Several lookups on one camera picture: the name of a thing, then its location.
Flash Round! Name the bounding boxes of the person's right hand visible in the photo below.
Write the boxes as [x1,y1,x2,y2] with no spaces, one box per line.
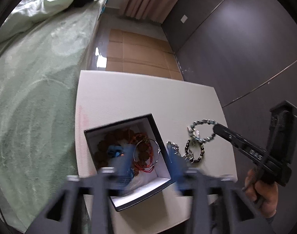
[244,169,279,218]

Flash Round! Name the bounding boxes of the black jewelry box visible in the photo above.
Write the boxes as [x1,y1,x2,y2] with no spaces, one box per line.
[84,114,173,212]

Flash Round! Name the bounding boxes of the silver ball chain necklace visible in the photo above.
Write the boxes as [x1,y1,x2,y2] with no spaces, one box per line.
[165,140,196,164]

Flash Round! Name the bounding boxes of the black garment on bed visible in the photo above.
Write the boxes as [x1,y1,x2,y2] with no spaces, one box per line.
[69,0,94,7]

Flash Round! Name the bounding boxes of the flattened cardboard sheet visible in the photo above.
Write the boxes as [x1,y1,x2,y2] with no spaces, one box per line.
[106,29,183,81]

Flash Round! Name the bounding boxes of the brown beaded bracelet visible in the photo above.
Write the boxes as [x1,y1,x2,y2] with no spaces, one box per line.
[93,128,149,171]

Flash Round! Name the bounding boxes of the green stone bead bracelet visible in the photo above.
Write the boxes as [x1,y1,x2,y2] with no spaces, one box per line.
[187,119,218,144]

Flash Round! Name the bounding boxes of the green bed sheet mattress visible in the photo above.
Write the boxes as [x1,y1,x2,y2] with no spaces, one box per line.
[0,0,104,232]

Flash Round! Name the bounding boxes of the white wall switch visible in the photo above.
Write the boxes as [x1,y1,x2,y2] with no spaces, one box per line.
[180,15,188,23]

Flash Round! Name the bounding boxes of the red string bracelet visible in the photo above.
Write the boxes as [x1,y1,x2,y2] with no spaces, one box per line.
[131,131,157,173]

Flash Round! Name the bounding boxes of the silver wire bangle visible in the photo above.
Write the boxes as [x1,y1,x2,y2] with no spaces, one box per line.
[133,138,161,172]

